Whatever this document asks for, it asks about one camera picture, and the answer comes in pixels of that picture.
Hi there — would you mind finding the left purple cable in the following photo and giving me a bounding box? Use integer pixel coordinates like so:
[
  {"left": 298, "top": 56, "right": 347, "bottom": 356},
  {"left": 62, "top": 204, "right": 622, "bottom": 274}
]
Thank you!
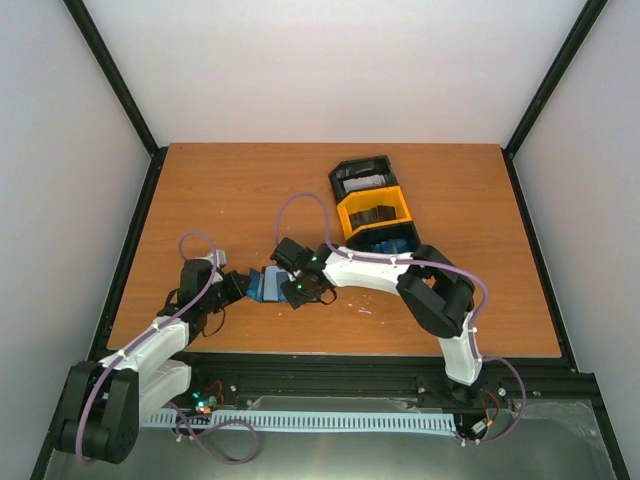
[{"left": 74, "top": 230, "right": 219, "bottom": 464}]

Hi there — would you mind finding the green led circuit board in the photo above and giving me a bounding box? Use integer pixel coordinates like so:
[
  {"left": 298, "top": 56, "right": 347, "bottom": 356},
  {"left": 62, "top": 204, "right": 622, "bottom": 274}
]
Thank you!
[{"left": 192, "top": 392, "right": 225, "bottom": 414}]

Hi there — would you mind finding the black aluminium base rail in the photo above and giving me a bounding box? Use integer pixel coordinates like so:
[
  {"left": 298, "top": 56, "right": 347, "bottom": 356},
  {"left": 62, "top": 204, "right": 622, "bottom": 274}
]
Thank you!
[{"left": 175, "top": 352, "right": 603, "bottom": 412}]

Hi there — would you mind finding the black frame post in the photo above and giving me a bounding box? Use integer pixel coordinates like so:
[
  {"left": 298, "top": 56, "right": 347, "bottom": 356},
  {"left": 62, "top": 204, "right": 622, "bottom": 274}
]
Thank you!
[
  {"left": 503, "top": 0, "right": 610, "bottom": 156},
  {"left": 62, "top": 0, "right": 169, "bottom": 156}
]

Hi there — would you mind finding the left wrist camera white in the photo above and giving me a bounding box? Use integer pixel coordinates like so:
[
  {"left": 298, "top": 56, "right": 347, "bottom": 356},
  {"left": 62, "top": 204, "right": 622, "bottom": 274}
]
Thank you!
[{"left": 206, "top": 249, "right": 227, "bottom": 268}]

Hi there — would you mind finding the white cards stack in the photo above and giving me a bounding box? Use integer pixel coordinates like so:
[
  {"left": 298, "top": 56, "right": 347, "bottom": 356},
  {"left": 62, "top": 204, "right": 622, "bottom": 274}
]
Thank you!
[{"left": 343, "top": 174, "right": 386, "bottom": 193}]

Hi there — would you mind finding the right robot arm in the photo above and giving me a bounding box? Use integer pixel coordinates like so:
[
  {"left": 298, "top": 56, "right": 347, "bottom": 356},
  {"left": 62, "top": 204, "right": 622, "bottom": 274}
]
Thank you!
[{"left": 271, "top": 237, "right": 486, "bottom": 405}]

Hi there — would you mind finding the left black frame post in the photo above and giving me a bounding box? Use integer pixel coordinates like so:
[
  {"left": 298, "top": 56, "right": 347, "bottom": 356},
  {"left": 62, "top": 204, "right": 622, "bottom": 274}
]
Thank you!
[{"left": 62, "top": 0, "right": 169, "bottom": 156}]

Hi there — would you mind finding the black leather card holder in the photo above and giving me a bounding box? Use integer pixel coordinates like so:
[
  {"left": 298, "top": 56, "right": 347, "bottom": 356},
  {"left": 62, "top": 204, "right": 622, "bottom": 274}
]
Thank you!
[{"left": 259, "top": 265, "right": 290, "bottom": 303}]

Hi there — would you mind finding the black bin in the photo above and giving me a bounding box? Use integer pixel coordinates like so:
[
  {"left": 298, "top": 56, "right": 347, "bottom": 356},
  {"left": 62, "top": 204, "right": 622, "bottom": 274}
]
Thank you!
[
  {"left": 328, "top": 155, "right": 398, "bottom": 202},
  {"left": 346, "top": 221, "right": 421, "bottom": 254}
]

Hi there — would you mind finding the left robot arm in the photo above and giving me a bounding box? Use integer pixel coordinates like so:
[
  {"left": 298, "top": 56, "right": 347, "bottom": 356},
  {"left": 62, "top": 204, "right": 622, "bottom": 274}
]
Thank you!
[{"left": 52, "top": 256, "right": 251, "bottom": 464}]

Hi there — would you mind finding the black cards stack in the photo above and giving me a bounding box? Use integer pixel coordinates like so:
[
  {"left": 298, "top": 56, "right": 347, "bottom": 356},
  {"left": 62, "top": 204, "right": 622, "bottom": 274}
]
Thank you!
[{"left": 349, "top": 205, "right": 396, "bottom": 230}]

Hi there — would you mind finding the light blue cable duct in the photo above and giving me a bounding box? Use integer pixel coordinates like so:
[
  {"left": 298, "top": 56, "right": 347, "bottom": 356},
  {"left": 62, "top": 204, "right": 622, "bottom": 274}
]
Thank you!
[{"left": 142, "top": 407, "right": 459, "bottom": 436}]

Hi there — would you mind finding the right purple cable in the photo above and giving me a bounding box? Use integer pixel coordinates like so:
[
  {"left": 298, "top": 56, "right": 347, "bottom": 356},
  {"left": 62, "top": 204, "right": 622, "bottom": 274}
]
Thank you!
[{"left": 274, "top": 193, "right": 527, "bottom": 444}]

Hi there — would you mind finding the right black frame post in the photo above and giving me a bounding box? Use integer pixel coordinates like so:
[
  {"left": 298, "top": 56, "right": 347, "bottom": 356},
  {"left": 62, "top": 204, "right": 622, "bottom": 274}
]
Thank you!
[{"left": 503, "top": 0, "right": 610, "bottom": 156}]

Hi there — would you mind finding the yellow bin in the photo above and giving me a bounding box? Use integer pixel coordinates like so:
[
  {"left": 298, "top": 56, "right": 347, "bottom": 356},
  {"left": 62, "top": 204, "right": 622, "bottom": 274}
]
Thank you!
[{"left": 336, "top": 186, "right": 413, "bottom": 240}]

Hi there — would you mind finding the purple cable loop bottom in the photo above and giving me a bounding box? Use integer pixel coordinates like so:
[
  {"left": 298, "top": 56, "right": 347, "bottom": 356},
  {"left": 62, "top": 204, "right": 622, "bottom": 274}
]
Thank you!
[{"left": 169, "top": 402, "right": 261, "bottom": 464}]

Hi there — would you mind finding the blue cards stack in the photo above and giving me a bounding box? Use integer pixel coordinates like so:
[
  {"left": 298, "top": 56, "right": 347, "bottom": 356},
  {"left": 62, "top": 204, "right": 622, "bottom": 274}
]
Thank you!
[{"left": 371, "top": 238, "right": 412, "bottom": 255}]

